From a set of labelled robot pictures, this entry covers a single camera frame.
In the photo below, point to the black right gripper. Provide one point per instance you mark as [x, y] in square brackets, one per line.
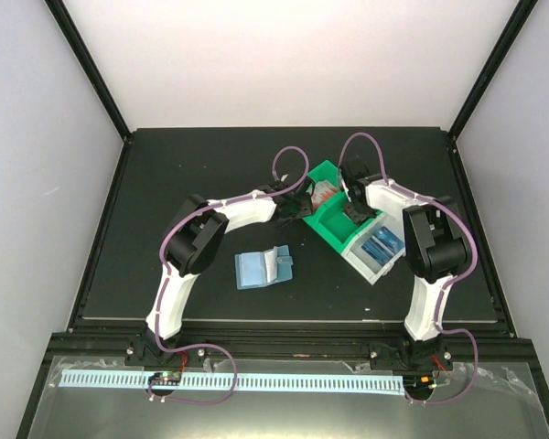
[354, 215]

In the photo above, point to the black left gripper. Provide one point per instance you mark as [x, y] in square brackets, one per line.
[306, 208]

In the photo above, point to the blue leather card holder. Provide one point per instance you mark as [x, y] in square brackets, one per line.
[261, 269]

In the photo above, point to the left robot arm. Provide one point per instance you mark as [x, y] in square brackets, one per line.
[192, 243]

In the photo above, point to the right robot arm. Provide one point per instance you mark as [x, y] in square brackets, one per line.
[438, 247]

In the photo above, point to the red white card stack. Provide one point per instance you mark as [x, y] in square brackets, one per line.
[322, 192]

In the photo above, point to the blue card stack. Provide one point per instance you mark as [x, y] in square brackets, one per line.
[383, 246]

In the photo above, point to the green plastic bin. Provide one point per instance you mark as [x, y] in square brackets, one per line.
[329, 220]

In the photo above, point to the white plastic bin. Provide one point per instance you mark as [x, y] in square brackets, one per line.
[364, 264]

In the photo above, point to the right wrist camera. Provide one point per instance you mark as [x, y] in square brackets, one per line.
[342, 184]

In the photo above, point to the black aluminium frame rail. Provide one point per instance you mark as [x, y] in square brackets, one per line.
[383, 349]

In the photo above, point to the white slotted cable duct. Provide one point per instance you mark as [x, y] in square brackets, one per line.
[202, 381]

